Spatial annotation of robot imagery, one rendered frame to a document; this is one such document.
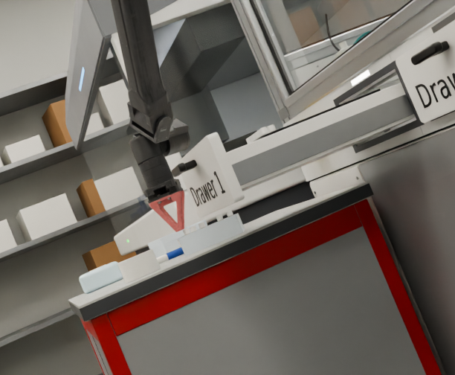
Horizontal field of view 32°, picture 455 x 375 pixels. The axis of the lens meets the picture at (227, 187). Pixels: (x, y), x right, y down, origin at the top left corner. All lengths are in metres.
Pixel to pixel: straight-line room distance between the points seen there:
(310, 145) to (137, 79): 0.40
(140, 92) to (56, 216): 3.53
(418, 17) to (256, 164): 0.32
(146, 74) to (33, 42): 4.21
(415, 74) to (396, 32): 0.09
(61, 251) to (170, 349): 4.01
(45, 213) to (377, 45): 3.83
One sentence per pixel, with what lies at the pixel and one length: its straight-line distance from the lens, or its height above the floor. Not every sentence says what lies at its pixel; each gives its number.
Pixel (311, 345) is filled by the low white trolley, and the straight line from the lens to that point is 1.50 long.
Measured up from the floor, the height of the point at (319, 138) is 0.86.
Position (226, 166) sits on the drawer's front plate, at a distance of 1.21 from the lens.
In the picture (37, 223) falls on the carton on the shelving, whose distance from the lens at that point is 5.01.
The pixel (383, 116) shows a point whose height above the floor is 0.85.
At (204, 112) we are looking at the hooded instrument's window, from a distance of 2.22.
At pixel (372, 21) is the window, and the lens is 1.40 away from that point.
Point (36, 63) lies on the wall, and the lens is 5.65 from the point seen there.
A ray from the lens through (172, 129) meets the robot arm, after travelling 1.64.
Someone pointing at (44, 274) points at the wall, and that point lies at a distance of 5.40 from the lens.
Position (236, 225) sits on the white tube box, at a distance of 1.57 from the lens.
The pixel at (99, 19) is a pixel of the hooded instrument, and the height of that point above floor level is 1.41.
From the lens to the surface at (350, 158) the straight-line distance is 1.62.
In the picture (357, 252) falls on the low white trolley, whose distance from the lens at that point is 1.53.
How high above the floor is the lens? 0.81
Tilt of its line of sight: 1 degrees up
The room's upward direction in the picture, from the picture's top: 23 degrees counter-clockwise
